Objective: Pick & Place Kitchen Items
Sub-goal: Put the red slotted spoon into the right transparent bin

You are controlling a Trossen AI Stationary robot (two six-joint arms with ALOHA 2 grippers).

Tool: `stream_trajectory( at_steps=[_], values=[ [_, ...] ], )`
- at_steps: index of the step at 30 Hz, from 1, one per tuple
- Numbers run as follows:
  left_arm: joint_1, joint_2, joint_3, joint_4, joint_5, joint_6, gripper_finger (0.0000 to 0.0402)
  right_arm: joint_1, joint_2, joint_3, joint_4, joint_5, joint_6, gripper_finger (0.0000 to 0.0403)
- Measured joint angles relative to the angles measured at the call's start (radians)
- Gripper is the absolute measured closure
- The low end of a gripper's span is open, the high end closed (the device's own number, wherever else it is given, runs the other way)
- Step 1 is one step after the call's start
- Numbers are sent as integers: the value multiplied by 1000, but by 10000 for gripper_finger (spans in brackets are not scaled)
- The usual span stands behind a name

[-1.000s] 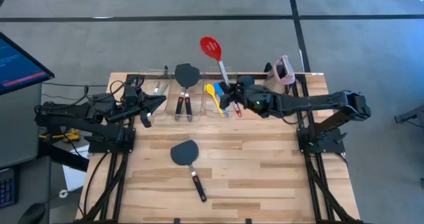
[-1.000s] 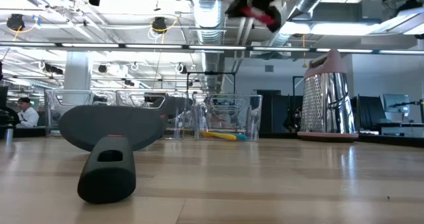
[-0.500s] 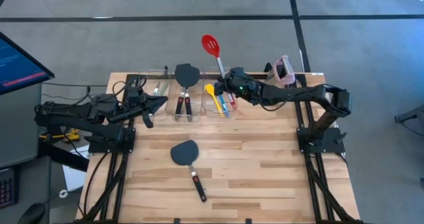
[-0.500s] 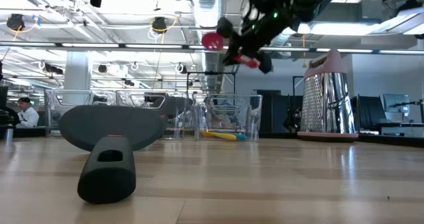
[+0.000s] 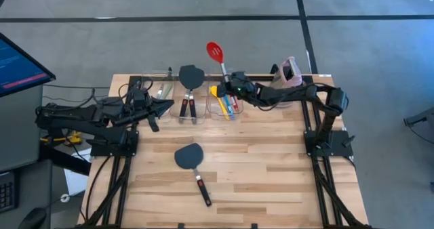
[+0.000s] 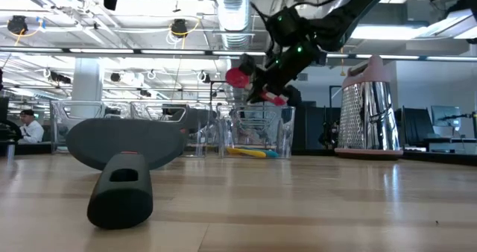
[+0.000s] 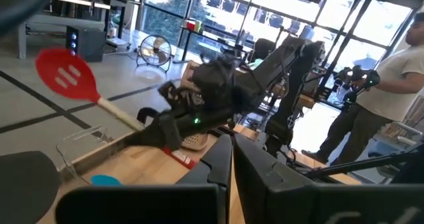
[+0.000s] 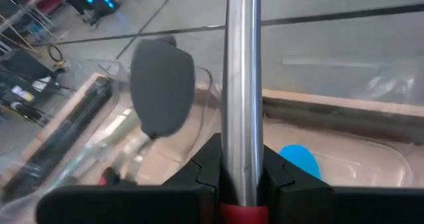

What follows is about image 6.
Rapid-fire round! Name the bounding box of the red slotted spoon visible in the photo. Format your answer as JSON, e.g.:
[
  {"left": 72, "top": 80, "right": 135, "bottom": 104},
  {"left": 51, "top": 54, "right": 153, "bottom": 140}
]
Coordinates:
[{"left": 224, "top": 66, "right": 288, "bottom": 107}]

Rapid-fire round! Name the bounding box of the background desk monitor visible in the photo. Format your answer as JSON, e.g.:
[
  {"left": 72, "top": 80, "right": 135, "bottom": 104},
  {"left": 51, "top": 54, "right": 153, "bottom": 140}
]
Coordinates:
[{"left": 431, "top": 104, "right": 462, "bottom": 130}]

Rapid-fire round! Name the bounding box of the person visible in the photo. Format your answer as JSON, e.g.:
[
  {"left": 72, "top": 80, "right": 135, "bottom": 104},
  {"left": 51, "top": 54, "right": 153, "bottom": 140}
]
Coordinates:
[{"left": 16, "top": 109, "right": 45, "bottom": 145}]

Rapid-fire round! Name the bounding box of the black partition panel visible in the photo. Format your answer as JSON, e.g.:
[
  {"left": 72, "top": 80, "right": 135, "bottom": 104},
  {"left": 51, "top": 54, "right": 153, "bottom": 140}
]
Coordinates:
[{"left": 394, "top": 107, "right": 435, "bottom": 141}]

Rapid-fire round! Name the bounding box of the blue silicone spoon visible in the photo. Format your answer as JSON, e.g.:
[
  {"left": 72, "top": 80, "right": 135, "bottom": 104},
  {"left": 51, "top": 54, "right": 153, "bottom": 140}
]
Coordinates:
[{"left": 256, "top": 148, "right": 280, "bottom": 160}]

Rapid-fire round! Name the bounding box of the dark cabinet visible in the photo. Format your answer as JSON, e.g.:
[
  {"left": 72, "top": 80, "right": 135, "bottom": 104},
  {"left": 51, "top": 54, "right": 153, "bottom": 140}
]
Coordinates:
[{"left": 294, "top": 100, "right": 342, "bottom": 152}]

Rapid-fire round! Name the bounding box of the black ceiling cable reel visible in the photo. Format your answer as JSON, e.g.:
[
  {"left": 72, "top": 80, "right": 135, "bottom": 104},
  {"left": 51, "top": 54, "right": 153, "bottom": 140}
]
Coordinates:
[
  {"left": 6, "top": 14, "right": 29, "bottom": 36},
  {"left": 169, "top": 18, "right": 189, "bottom": 39}
]

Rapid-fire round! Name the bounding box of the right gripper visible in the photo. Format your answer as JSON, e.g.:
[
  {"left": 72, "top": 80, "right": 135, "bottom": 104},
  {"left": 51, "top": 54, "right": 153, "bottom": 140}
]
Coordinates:
[{"left": 237, "top": 42, "right": 328, "bottom": 108}]

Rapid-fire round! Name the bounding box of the metal box grater pink handle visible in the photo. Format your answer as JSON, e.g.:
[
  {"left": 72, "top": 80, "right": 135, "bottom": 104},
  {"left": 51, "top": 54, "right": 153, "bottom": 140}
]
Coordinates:
[{"left": 334, "top": 54, "right": 404, "bottom": 160}]

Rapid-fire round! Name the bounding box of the silver ventilation duct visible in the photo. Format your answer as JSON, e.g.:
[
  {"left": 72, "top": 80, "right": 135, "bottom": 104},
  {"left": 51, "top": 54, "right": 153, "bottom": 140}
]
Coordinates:
[{"left": 212, "top": 0, "right": 255, "bottom": 104}]

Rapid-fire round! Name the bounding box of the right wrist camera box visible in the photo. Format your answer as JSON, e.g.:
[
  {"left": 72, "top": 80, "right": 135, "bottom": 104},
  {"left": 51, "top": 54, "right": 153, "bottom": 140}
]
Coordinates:
[{"left": 265, "top": 5, "right": 311, "bottom": 47}]

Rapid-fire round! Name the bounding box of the yellow silicone spoon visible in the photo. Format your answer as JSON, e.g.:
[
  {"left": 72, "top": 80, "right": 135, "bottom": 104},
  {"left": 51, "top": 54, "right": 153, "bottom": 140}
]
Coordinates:
[{"left": 226, "top": 146, "right": 268, "bottom": 160}]

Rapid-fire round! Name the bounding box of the white building column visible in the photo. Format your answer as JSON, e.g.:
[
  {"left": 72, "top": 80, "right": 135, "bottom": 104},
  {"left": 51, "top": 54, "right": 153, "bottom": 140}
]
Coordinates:
[{"left": 69, "top": 57, "right": 104, "bottom": 107}]

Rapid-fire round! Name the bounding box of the round black spatula black handle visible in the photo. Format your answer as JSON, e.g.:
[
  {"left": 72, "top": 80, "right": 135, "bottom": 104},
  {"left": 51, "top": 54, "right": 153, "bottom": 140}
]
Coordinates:
[{"left": 65, "top": 116, "right": 186, "bottom": 231}]

